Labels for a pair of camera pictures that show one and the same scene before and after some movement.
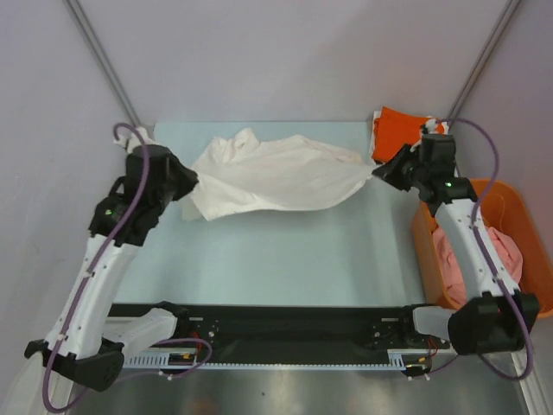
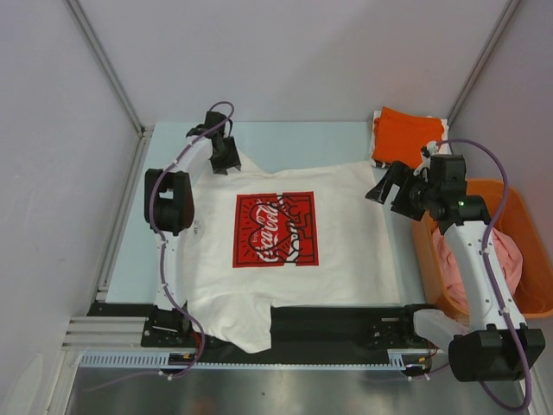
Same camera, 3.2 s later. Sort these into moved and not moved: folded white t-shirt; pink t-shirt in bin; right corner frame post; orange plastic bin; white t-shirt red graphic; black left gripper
Moved: white t-shirt red graphic; black left gripper
Not moved: folded white t-shirt; orange plastic bin; pink t-shirt in bin; right corner frame post
